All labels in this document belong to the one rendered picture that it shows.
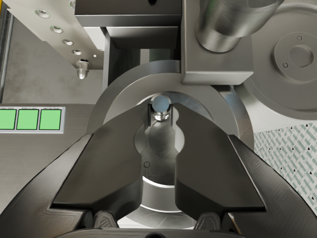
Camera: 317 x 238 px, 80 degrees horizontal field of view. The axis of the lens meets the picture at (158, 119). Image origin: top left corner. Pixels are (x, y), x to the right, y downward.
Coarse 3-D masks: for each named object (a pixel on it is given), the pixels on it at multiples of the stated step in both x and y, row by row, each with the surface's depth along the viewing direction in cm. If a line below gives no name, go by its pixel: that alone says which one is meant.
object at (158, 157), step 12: (168, 96) 15; (180, 96) 15; (192, 108) 15; (204, 108) 15; (156, 120) 15; (168, 120) 15; (156, 132) 15; (168, 132) 15; (156, 144) 15; (168, 144) 15; (144, 156) 14; (156, 156) 14; (168, 156) 15; (144, 168) 14; (156, 168) 14; (168, 168) 14; (156, 180) 14; (168, 180) 14
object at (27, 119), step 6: (24, 114) 50; (30, 114) 50; (36, 114) 50; (18, 120) 50; (24, 120) 50; (30, 120) 50; (36, 120) 50; (18, 126) 50; (24, 126) 50; (30, 126) 50
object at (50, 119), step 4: (44, 112) 50; (48, 112) 50; (52, 112) 50; (56, 112) 50; (44, 116) 50; (48, 116) 50; (52, 116) 50; (56, 116) 50; (44, 120) 50; (48, 120) 50; (52, 120) 50; (56, 120) 50; (40, 124) 50; (44, 124) 50; (48, 124) 50; (52, 124) 50; (56, 124) 50; (40, 128) 49; (44, 128) 49; (48, 128) 49; (52, 128) 49; (56, 128) 49
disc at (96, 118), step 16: (144, 64) 18; (160, 64) 18; (176, 64) 18; (128, 80) 18; (112, 96) 17; (224, 96) 17; (96, 112) 17; (240, 112) 17; (96, 128) 17; (240, 128) 17; (144, 208) 16; (144, 224) 16; (160, 224) 16; (176, 224) 16; (192, 224) 16
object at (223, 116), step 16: (144, 80) 16; (160, 80) 16; (176, 80) 16; (128, 96) 16; (144, 96) 16; (192, 96) 16; (208, 96) 16; (112, 112) 16; (224, 112) 16; (224, 128) 16; (144, 192) 15; (160, 192) 15; (160, 208) 15; (176, 208) 15
